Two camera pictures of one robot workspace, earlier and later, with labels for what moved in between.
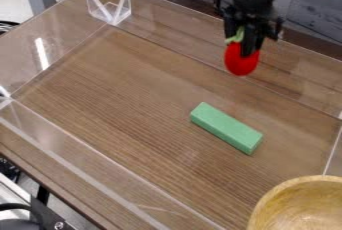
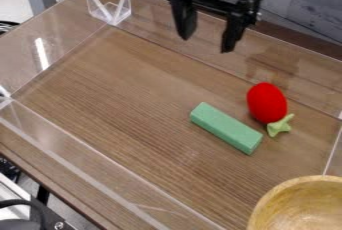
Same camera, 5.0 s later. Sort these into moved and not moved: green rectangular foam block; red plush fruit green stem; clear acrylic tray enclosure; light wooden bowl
Moved: red plush fruit green stem
Not moved: green rectangular foam block; light wooden bowl; clear acrylic tray enclosure
